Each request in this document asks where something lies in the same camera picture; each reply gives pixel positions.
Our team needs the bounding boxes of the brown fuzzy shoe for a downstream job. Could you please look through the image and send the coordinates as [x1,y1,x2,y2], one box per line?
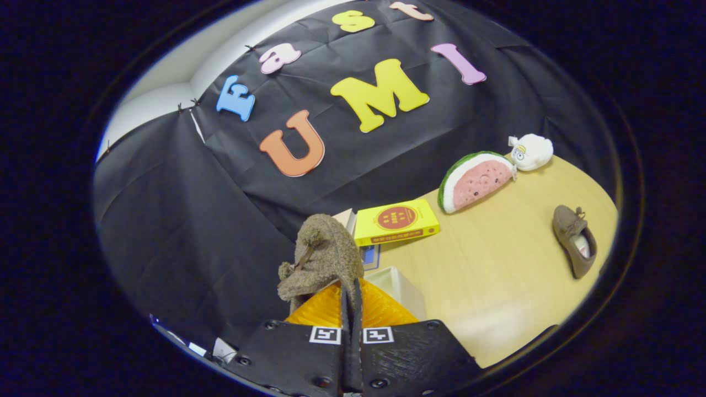
[277,214,365,315]
[552,205,598,280]

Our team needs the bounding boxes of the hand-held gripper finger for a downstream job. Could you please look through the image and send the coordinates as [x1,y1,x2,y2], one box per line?
[226,281,352,397]
[352,278,480,397]

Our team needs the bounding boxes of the yellow book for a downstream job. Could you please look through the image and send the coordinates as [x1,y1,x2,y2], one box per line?
[354,198,440,247]

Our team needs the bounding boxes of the white plush toy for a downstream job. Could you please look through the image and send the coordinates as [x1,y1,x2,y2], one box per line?
[508,133,554,172]

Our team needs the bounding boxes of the blue book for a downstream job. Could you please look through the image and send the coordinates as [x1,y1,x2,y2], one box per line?
[360,245,382,271]

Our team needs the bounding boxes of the small white device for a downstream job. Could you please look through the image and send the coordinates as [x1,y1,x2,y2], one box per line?
[212,337,238,365]

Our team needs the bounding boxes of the watermelon slice plush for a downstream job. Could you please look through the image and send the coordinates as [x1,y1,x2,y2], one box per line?
[437,151,517,214]

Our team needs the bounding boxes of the cream storage box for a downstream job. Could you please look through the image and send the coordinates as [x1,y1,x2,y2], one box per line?
[363,266,426,321]

